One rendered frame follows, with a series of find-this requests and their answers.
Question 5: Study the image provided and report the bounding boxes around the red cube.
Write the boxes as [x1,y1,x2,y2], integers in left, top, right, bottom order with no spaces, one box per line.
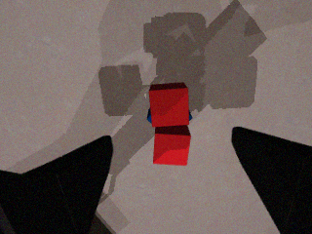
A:
[153,125,191,166]
[149,82,189,127]

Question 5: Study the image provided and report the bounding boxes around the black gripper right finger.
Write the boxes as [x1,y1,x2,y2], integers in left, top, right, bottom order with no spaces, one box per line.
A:
[232,127,312,234]

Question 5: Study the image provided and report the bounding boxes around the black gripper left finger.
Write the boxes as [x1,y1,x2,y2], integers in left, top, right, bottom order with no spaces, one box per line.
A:
[0,136,113,234]

